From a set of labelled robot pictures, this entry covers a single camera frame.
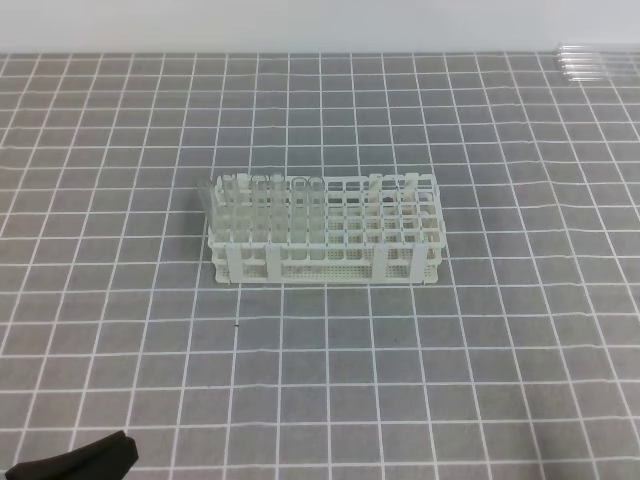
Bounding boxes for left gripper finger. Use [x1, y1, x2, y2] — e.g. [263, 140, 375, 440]
[5, 431, 138, 480]

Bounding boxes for clear glass test tube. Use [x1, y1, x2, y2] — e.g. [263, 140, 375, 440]
[308, 176, 325, 260]

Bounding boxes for white plastic test tube rack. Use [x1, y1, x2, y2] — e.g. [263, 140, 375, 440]
[206, 173, 446, 284]

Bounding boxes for leaning clear test tube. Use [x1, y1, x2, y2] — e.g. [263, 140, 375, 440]
[196, 179, 220, 234]

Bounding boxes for grey grid tablecloth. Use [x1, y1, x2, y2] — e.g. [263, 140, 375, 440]
[1, 52, 639, 479]

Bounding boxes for spare glass test tubes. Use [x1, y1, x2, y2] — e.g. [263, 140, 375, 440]
[555, 43, 639, 82]

